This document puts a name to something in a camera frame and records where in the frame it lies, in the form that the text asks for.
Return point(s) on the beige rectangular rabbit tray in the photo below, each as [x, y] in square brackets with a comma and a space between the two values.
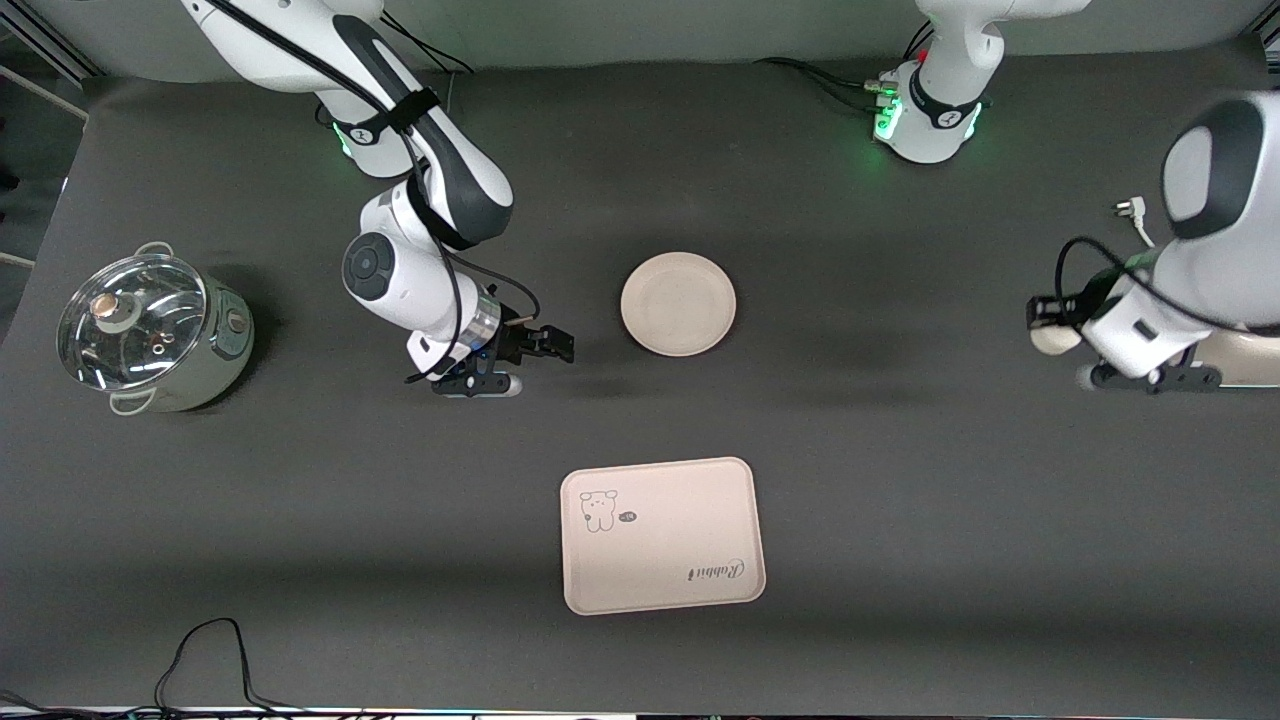
[665, 550]

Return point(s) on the white half-round bun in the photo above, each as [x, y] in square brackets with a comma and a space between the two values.
[1053, 340]

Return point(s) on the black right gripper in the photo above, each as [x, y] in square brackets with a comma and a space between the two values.
[516, 344]

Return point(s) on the beige round plate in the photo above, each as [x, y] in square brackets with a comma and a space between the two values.
[678, 305]

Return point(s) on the steel pot with glass lid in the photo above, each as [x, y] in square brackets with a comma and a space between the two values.
[205, 355]

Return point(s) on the aluminium frame rail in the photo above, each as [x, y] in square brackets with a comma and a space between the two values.
[45, 38]

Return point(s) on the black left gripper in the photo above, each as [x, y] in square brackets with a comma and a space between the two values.
[1073, 306]

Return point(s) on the glass pot lid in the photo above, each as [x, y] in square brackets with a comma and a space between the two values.
[130, 320]

